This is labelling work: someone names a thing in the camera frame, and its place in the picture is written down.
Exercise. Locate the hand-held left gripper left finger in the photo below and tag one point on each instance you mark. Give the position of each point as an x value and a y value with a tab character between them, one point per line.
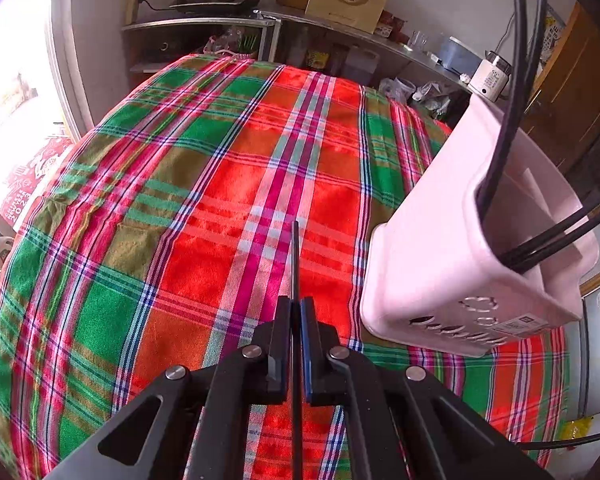
282	340

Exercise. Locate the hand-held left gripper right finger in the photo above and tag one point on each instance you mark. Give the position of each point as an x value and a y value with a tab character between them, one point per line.
307	350

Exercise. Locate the pink plastic utensil basket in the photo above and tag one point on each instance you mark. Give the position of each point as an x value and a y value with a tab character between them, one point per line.
430	260

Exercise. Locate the red green plaid tablecloth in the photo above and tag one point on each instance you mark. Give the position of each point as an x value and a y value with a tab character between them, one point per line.
180	210

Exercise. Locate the clear plastic bag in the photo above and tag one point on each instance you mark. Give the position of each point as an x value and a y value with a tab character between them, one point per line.
396	89

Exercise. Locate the yellow packet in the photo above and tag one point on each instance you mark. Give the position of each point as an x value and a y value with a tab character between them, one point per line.
577	429

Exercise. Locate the clear plastic storage container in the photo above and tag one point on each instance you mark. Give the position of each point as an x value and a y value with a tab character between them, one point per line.
361	64

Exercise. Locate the red floor mat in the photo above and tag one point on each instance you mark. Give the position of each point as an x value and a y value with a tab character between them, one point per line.
35	175

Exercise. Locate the metal counter shelf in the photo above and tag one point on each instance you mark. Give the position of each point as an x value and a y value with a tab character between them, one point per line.
330	27

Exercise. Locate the white electric kettle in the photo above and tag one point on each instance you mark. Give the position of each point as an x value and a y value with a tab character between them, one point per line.
490	77

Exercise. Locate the clear drinking glass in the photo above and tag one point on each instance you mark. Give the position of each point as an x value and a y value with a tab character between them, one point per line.
418	41

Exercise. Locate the pale blue plastic container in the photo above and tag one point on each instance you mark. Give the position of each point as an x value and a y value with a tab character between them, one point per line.
457	55

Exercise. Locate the red boxes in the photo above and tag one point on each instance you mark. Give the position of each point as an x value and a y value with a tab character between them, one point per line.
391	25

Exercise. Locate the black induction cooker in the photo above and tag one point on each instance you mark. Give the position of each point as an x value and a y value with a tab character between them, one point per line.
215	4

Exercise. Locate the beige power strip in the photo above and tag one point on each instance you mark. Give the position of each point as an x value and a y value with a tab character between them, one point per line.
135	2

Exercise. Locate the brown wooden door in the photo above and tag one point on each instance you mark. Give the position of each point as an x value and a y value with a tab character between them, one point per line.
575	85

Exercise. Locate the wall poster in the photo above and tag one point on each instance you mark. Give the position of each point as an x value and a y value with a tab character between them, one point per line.
552	35

